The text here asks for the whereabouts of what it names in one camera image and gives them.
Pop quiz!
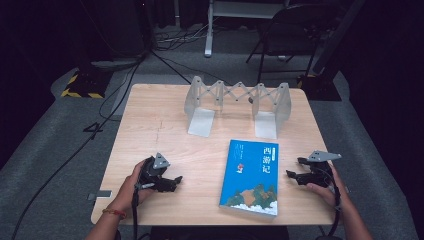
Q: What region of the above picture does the straight black floor cable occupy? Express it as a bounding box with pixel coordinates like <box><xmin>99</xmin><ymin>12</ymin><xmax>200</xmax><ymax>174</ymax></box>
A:
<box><xmin>150</xmin><ymin>49</ymin><xmax>193</xmax><ymax>85</ymax></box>

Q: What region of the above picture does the long black floor cable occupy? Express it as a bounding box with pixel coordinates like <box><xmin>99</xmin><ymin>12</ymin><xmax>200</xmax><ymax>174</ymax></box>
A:
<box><xmin>11</xmin><ymin>56</ymin><xmax>145</xmax><ymax>240</ymax></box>

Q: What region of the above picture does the grey tape strip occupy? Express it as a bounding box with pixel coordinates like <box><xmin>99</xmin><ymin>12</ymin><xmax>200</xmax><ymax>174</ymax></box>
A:
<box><xmin>87</xmin><ymin>189</ymin><xmax>113</xmax><ymax>201</ymax></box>

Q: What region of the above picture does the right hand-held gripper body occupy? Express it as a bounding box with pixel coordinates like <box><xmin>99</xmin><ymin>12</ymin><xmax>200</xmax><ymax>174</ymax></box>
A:
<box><xmin>306</xmin><ymin>150</ymin><xmax>343</xmax><ymax>188</ymax></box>

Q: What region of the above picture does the person's right hand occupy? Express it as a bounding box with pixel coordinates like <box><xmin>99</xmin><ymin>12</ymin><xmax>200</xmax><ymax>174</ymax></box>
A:
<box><xmin>306</xmin><ymin>162</ymin><xmax>349</xmax><ymax>208</ymax></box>

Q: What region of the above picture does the hazard-striped black stand base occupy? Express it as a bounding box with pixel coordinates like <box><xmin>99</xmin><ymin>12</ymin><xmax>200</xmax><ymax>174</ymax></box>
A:
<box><xmin>60</xmin><ymin>69</ymin><xmax>114</xmax><ymax>99</ymax></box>

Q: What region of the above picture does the person's left hand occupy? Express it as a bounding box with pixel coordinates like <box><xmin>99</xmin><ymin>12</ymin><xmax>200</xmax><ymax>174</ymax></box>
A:
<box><xmin>108</xmin><ymin>159</ymin><xmax>155</xmax><ymax>216</ymax></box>

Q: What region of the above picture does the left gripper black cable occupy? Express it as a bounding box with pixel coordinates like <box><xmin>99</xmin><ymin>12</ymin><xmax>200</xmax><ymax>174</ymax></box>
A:
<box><xmin>131</xmin><ymin>182</ymin><xmax>148</xmax><ymax>240</ymax></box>

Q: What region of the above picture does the black folding chair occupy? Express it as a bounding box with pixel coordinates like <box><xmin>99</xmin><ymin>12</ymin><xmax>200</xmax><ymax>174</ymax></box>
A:
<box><xmin>245</xmin><ymin>3</ymin><xmax>336</xmax><ymax>84</ymax></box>

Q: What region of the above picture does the black floor cable loop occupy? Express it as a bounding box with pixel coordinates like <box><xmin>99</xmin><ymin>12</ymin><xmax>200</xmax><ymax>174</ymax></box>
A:
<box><xmin>98</xmin><ymin>66</ymin><xmax>136</xmax><ymax>123</ymax></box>

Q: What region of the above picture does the red bracelet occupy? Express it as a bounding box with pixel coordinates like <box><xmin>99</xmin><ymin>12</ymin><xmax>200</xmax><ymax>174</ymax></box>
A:
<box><xmin>102</xmin><ymin>208</ymin><xmax>128</xmax><ymax>220</ymax></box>

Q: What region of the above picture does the bundle of floor cables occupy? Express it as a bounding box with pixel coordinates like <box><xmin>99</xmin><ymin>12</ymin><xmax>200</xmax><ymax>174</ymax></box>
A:
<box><xmin>154</xmin><ymin>21</ymin><xmax>216</xmax><ymax>52</ymax></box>

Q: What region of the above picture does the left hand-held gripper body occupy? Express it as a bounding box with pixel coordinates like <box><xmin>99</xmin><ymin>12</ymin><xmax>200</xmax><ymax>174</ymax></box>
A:
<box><xmin>138</xmin><ymin>152</ymin><xmax>171</xmax><ymax>193</ymax></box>

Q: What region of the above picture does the blue book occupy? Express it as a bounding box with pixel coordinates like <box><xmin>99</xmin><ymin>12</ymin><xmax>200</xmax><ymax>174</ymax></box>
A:
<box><xmin>218</xmin><ymin>139</ymin><xmax>280</xmax><ymax>218</ymax></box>

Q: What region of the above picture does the grey metal book rack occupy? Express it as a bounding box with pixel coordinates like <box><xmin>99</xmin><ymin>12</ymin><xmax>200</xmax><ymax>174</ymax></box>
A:
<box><xmin>184</xmin><ymin>75</ymin><xmax>293</xmax><ymax>140</ymax></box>

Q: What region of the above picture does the dark stand base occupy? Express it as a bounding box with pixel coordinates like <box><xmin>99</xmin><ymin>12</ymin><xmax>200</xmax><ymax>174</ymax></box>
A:
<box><xmin>296</xmin><ymin>72</ymin><xmax>343</xmax><ymax>102</ymax></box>

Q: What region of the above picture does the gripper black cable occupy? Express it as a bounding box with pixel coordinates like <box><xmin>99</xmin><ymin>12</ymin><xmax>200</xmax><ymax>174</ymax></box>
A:
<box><xmin>314</xmin><ymin>165</ymin><xmax>343</xmax><ymax>240</ymax></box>
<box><xmin>131</xmin><ymin>182</ymin><xmax>148</xmax><ymax>240</ymax></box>

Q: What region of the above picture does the white desk frame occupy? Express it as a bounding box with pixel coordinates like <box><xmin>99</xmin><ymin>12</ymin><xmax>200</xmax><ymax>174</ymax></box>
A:
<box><xmin>204</xmin><ymin>0</ymin><xmax>291</xmax><ymax>58</ymax></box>

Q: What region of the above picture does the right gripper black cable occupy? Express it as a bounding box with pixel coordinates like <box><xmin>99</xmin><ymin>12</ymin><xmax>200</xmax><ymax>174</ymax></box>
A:
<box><xmin>314</xmin><ymin>165</ymin><xmax>343</xmax><ymax>240</ymax></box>

